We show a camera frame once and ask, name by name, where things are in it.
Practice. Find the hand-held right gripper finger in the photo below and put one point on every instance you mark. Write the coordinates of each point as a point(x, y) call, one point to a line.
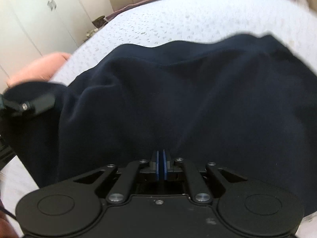
point(164, 166)
point(158, 166)

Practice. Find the bed with dotted white sheet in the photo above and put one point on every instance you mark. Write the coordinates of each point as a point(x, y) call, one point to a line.
point(173, 22)

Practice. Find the mauve blanket edge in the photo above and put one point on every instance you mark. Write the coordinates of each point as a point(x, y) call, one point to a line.
point(128, 8)

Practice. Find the patterned brown pouch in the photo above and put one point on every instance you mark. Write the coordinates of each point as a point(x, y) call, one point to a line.
point(99, 21)

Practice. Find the white wardrobe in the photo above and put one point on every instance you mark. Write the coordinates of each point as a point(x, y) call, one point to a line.
point(37, 24)

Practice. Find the black hoodie with white stripes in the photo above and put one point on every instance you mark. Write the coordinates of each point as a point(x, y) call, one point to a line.
point(173, 91)

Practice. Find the pink cloth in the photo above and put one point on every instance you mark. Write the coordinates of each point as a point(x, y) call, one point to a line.
point(37, 69)

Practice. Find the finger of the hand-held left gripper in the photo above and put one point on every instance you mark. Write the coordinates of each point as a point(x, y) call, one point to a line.
point(39, 105)

